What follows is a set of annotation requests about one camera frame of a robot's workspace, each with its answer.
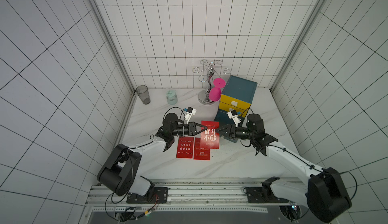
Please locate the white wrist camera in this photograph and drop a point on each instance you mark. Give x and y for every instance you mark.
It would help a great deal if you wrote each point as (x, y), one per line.
(235, 117)
(189, 112)

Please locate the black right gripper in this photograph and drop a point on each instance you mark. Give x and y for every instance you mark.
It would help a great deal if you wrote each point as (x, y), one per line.
(232, 132)

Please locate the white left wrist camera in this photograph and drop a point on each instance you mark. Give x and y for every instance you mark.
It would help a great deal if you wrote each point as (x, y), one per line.
(189, 112)

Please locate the mint green jar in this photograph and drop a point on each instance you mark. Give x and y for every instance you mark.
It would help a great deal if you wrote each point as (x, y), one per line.
(171, 97)

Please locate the teal bottom drawer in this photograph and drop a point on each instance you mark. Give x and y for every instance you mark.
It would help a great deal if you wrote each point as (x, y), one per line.
(223, 120)

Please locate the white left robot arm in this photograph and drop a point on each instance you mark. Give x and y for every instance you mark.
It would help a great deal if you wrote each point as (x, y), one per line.
(120, 171)

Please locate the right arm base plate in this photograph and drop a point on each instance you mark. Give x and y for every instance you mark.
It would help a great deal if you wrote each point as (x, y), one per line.
(258, 195)

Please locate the teal drawer cabinet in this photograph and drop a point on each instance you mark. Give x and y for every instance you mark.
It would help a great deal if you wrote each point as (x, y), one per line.
(240, 88)

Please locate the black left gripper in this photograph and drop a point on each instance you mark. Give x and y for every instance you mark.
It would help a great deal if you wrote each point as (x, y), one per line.
(192, 128)

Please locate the chrome cup holder stand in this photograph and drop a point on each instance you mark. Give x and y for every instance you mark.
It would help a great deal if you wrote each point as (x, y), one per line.
(206, 76)

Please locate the yellow drawer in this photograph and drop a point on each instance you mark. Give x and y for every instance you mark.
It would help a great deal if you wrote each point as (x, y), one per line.
(234, 102)
(227, 107)

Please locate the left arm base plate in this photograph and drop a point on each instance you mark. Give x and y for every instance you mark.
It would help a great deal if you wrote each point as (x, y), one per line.
(155, 194)

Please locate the yellow top drawer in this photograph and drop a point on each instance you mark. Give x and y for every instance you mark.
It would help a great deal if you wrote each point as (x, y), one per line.
(234, 102)

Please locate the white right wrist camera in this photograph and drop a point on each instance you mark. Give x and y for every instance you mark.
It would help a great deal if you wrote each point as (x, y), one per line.
(235, 117)

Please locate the red postcard large characters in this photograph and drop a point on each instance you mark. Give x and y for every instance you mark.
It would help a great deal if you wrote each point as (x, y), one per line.
(210, 139)

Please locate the pink silicone goblet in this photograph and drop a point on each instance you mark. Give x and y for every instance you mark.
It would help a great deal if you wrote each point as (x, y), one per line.
(216, 91)

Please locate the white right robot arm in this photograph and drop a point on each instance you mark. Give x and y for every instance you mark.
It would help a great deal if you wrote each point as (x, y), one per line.
(321, 190)

